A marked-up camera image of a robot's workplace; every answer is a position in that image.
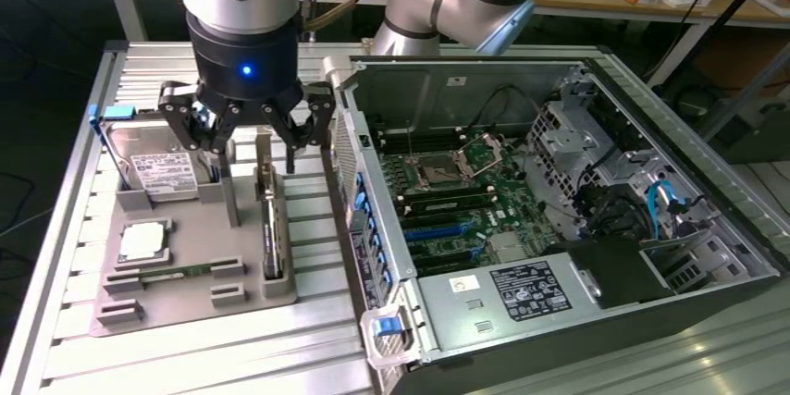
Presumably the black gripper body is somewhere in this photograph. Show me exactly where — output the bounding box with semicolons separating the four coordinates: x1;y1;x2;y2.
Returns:
186;13;304;115

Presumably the black graphics card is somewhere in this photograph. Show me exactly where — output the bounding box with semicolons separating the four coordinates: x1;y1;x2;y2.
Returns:
254;125;289;283

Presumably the blue expansion slot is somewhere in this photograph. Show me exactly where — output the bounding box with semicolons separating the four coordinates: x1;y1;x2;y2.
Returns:
403;223;469;242

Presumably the black expansion slot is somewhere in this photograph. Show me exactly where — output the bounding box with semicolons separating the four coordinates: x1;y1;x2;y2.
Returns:
409;249;479;272

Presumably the hard disk in blue carrier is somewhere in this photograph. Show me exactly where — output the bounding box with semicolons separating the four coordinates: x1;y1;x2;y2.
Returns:
88;104;217;204

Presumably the CPU socket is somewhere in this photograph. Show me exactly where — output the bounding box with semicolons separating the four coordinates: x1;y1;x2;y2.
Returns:
416;154;464;186

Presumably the grey parts rack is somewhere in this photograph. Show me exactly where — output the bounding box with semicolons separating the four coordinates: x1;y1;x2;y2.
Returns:
89;135;298;339

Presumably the silver CPU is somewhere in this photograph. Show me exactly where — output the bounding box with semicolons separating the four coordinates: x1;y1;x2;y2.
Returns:
118;223;170;264

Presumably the black RAM stick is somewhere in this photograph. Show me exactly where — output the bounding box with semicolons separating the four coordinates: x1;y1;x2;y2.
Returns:
403;195;483;216

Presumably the metal socket cover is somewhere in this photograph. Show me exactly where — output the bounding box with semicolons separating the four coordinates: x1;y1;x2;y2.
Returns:
455;133;504;179

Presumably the green RAM stick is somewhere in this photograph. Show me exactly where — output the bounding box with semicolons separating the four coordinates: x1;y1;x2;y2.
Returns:
138;264;214;281

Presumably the metal disk bay cage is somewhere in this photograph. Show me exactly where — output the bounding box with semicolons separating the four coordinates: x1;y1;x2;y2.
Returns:
527;98;619;186

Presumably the green motherboard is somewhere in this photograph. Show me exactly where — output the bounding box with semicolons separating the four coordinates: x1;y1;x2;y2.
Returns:
376;133;560;276

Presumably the silver chipset heat sink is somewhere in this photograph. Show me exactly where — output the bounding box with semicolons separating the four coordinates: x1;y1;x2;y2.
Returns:
489;233;529;264

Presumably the grey power supply unit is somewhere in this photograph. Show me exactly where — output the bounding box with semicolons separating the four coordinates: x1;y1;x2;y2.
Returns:
416;253;603;352

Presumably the black plastic shroud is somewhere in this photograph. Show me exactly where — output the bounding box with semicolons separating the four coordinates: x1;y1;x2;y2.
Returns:
545;237;675;311

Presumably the open black PC case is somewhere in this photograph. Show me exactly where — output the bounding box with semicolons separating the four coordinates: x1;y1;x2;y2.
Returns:
318;55;790;395

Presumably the dark equipment box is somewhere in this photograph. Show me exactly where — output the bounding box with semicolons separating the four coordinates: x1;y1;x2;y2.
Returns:
708;101;790;165

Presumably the black wire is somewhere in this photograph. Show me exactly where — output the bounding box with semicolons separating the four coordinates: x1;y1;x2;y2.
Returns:
479;83;535;138

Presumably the blue wire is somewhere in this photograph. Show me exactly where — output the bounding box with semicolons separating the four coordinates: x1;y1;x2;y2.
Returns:
644;179;677;241

